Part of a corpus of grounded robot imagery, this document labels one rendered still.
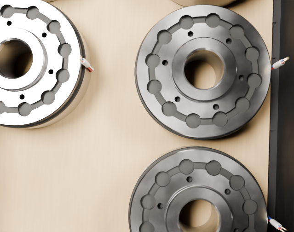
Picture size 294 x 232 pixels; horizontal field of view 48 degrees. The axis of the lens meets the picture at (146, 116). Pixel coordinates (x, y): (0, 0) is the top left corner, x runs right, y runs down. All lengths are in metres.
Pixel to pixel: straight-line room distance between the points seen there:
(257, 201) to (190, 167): 0.05
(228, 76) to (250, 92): 0.02
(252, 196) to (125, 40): 0.16
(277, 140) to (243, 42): 0.09
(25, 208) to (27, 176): 0.03
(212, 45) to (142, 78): 0.06
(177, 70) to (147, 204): 0.10
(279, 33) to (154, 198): 0.17
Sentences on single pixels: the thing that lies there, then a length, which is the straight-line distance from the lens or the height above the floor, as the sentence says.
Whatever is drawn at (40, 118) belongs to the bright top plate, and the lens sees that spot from 0.26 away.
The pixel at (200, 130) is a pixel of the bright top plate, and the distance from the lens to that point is 0.25.
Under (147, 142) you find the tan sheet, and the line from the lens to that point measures 0.28.
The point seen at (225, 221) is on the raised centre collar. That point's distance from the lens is 0.25.
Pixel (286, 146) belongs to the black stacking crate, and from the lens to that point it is 0.28.
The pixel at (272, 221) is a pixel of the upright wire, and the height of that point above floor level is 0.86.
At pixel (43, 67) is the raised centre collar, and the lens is 0.26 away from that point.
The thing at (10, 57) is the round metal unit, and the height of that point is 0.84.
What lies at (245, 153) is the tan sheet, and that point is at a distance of 0.29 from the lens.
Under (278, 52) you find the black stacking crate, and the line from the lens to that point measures 0.31.
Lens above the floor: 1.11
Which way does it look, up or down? 86 degrees down
